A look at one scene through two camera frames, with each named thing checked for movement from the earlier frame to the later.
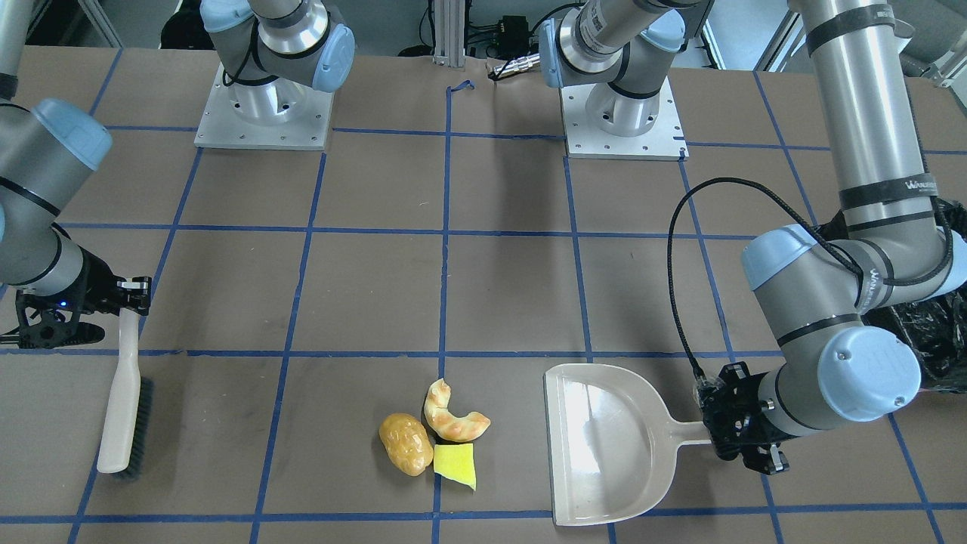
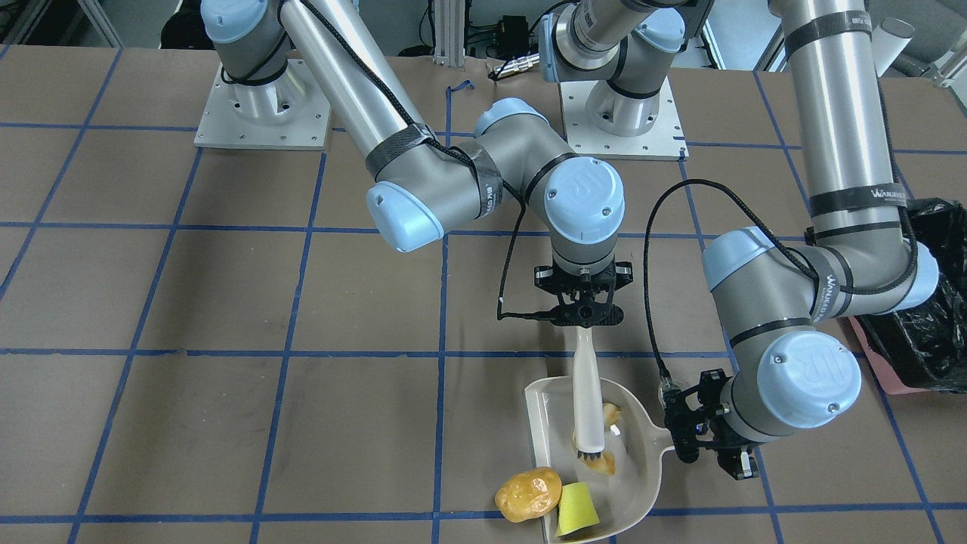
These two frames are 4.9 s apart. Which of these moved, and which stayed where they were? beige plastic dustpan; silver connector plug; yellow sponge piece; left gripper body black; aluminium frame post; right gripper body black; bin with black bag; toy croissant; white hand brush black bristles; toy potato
Moved: white hand brush black bristles; toy potato; yellow sponge piece; toy croissant; beige plastic dustpan; left gripper body black; right gripper body black
Stayed: bin with black bag; silver connector plug; aluminium frame post
